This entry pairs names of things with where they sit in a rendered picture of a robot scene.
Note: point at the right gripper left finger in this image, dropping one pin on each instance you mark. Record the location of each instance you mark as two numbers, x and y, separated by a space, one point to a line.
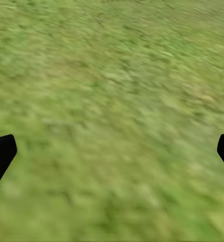
8 150

